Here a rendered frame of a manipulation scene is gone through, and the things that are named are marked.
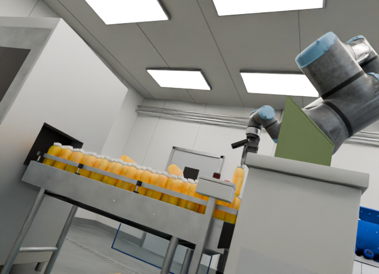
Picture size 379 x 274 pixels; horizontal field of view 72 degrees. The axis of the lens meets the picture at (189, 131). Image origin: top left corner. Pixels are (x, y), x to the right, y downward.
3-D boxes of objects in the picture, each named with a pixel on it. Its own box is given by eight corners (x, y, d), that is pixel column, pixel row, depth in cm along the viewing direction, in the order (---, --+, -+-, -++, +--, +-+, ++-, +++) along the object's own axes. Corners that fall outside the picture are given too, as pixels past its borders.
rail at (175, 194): (234, 214, 149) (236, 209, 150) (36, 154, 207) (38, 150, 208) (234, 214, 149) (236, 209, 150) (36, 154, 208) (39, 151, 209)
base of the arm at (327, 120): (331, 144, 79) (361, 126, 78) (292, 102, 90) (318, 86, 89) (328, 164, 95) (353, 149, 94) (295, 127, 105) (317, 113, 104)
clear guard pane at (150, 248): (203, 285, 182) (221, 215, 196) (112, 247, 211) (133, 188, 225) (203, 285, 182) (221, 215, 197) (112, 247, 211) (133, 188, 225)
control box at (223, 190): (229, 201, 139) (234, 182, 142) (194, 191, 147) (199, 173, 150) (232, 203, 148) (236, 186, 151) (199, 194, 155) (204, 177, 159)
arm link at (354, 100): (360, 136, 83) (411, 105, 81) (327, 92, 85) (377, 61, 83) (340, 138, 98) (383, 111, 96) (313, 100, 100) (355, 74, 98)
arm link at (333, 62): (358, 72, 81) (384, 53, 134) (324, 28, 83) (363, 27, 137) (314, 100, 91) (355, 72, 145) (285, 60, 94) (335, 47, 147)
